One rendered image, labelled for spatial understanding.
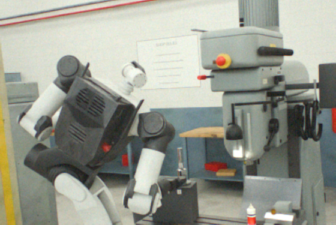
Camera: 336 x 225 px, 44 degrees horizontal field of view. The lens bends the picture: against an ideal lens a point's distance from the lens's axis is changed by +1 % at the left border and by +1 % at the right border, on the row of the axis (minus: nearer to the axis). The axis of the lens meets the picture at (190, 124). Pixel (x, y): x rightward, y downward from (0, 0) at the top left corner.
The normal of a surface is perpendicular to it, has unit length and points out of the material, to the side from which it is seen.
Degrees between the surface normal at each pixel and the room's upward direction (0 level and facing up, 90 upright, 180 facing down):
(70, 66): 75
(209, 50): 90
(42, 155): 90
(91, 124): 97
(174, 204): 90
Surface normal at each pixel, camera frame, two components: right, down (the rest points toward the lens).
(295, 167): -0.47, 0.14
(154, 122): -0.22, -0.28
